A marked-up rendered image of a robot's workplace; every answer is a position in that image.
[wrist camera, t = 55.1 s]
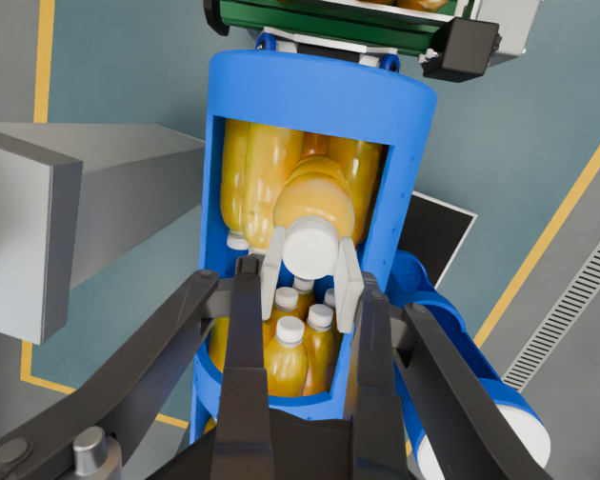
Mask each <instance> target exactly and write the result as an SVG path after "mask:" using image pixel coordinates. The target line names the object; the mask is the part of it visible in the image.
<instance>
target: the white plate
mask: <svg viewBox="0 0 600 480"><path fill-rule="evenodd" d="M495 405H496V406H497V407H498V409H500V411H501V412H502V413H503V415H504V416H505V418H506V419H507V421H508V422H509V423H510V425H511V427H512V428H513V429H514V431H515V432H516V434H517V435H518V437H519V438H520V439H521V441H522V442H523V444H524V445H525V446H526V448H527V449H528V451H529V452H530V454H531V455H532V457H533V458H534V460H535V461H536V462H537V463H538V464H539V465H540V466H541V467H542V468H544V467H545V466H546V464H547V462H548V459H549V456H550V438H549V435H548V433H547V431H546V430H545V428H544V427H543V426H542V424H541V423H540V422H539V421H538V420H537V419H536V418H535V417H533V416H532V415H531V414H529V413H527V412H525V411H523V410H520V409H518V408H514V407H511V406H506V405H497V404H495ZM417 460H418V464H419V468H420V470H421V472H422V473H423V475H424V476H425V478H426V479H427V480H445V479H444V476H443V474H442V471H441V470H440V468H439V465H438V463H437V460H436V458H435V456H434V453H433V451H432V448H431V446H430V442H429V440H428V437H427V435H426V433H425V434H424V435H423V437H422V439H421V441H420V443H419V446H418V451H417Z"/></svg>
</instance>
